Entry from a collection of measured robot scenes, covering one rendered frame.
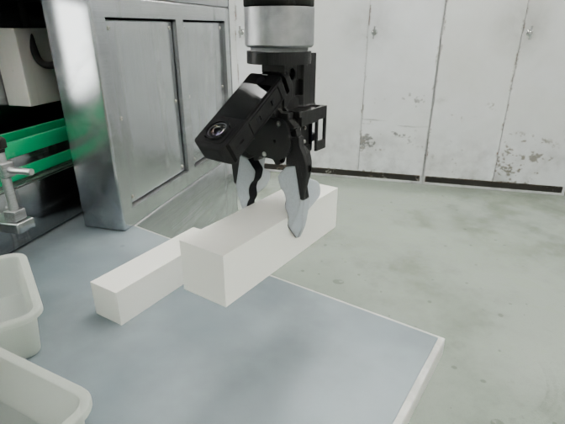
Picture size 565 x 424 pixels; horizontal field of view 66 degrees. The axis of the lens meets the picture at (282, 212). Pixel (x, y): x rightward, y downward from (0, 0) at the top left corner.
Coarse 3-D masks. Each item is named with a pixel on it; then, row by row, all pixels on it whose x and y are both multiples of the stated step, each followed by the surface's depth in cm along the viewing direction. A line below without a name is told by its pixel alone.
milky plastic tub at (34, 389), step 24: (0, 360) 51; (24, 360) 51; (0, 384) 53; (24, 384) 50; (48, 384) 48; (72, 384) 47; (0, 408) 53; (24, 408) 52; (48, 408) 49; (72, 408) 47
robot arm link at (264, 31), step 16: (256, 16) 44; (272, 16) 43; (288, 16) 43; (304, 16) 44; (256, 32) 44; (272, 32) 43; (288, 32) 44; (304, 32) 44; (256, 48) 46; (272, 48) 45; (288, 48) 45; (304, 48) 46
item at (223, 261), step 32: (320, 192) 59; (224, 224) 49; (256, 224) 49; (320, 224) 59; (192, 256) 45; (224, 256) 43; (256, 256) 47; (288, 256) 53; (192, 288) 47; (224, 288) 44
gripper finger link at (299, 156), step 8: (296, 136) 48; (296, 144) 47; (296, 152) 47; (304, 152) 47; (288, 160) 48; (296, 160) 48; (304, 160) 47; (296, 168) 48; (304, 168) 47; (304, 176) 48; (304, 184) 48; (304, 192) 49
